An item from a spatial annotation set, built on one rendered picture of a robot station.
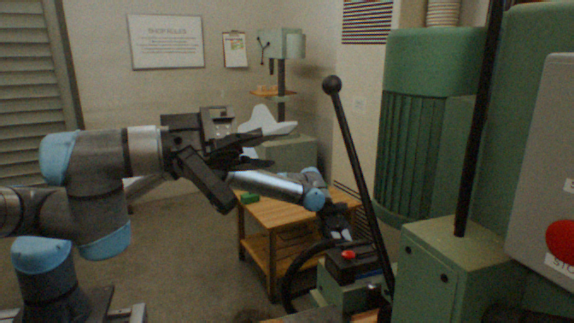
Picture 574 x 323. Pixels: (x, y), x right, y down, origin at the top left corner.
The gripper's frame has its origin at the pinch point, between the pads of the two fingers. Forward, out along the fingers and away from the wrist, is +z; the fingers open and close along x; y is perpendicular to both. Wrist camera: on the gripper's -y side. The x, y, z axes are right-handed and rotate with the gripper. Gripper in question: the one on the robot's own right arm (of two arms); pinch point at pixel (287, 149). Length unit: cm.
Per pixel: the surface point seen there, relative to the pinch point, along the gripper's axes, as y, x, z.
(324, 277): -20.2, 34.7, 14.7
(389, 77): 3.8, -14.0, 13.5
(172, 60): 194, 219, 1
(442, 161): -11.0, -15.1, 15.3
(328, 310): -27.6, 31.5, 12.3
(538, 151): -17.5, -34.5, 5.2
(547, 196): -20.6, -33.5, 5.2
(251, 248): 13, 186, 31
